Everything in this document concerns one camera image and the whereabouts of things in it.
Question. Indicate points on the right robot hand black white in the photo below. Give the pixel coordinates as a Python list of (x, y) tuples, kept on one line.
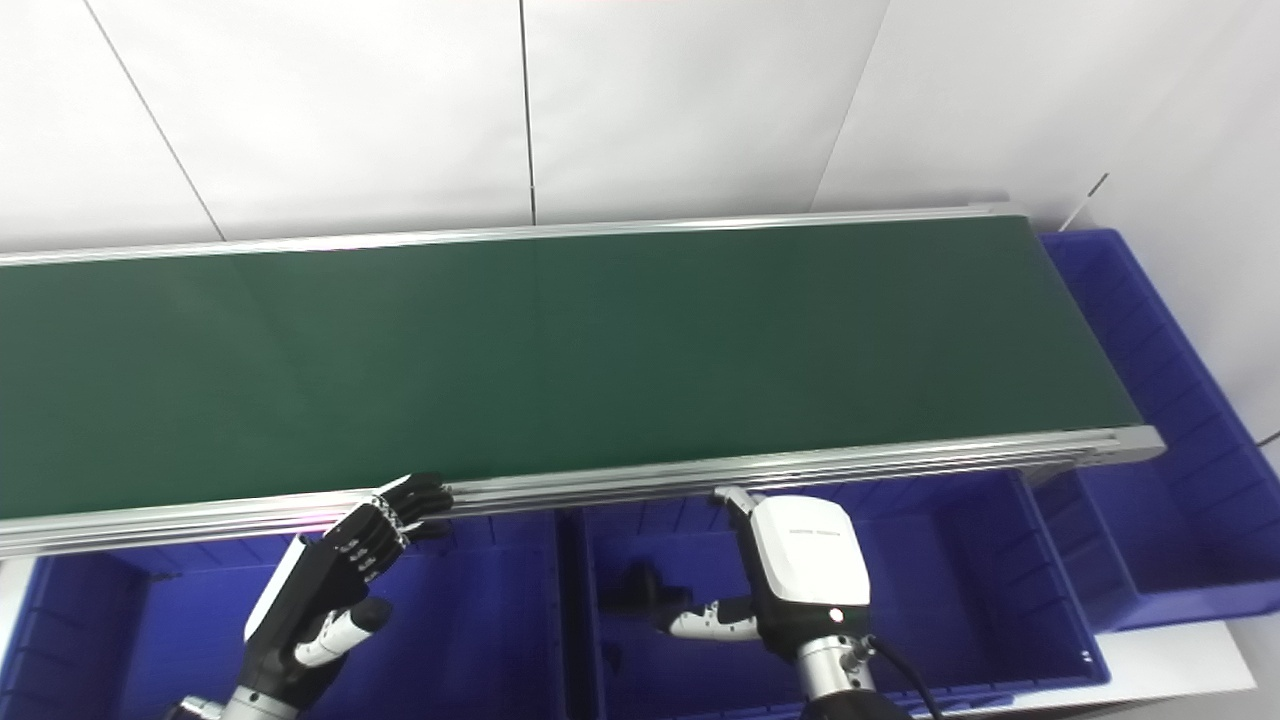
[(805, 560)]

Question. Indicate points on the thin dark rod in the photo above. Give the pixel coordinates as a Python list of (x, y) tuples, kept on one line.
[(1090, 195)]

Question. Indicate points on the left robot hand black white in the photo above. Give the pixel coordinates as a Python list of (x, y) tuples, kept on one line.
[(320, 600)]

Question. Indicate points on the blue plastic bin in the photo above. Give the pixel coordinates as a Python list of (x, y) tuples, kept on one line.
[(480, 640), (1180, 520), (950, 600)]

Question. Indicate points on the green conveyor belt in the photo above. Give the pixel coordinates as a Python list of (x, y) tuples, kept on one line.
[(700, 478), (600, 350)]

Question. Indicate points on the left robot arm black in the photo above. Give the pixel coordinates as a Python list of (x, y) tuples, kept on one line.
[(250, 708)]

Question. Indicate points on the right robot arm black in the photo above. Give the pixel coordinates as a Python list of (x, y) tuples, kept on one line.
[(835, 680)]

